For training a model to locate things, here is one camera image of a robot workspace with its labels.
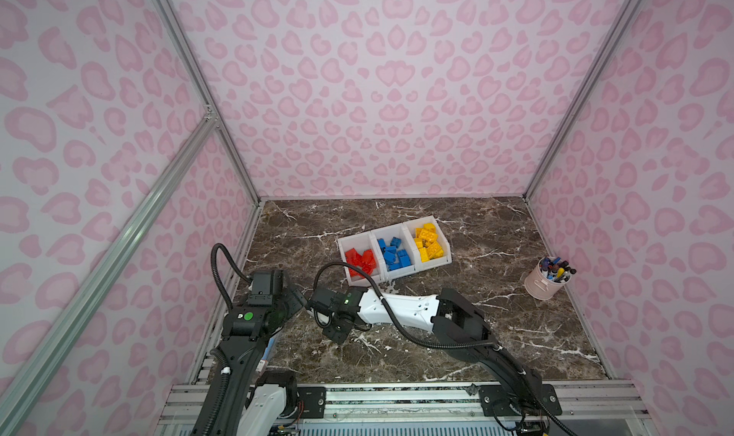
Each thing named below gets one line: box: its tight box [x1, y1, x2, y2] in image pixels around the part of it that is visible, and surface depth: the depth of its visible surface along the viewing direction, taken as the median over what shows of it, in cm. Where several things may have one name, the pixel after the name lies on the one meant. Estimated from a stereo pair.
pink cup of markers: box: [523, 256, 578, 302], surface depth 86 cm
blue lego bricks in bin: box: [376, 236, 412, 271], surface depth 102 cm
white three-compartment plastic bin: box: [337, 215, 453, 286], surface depth 100 cm
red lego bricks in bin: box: [345, 247, 377, 279], surface depth 100 cm
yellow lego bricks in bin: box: [414, 222, 445, 263], surface depth 102 cm
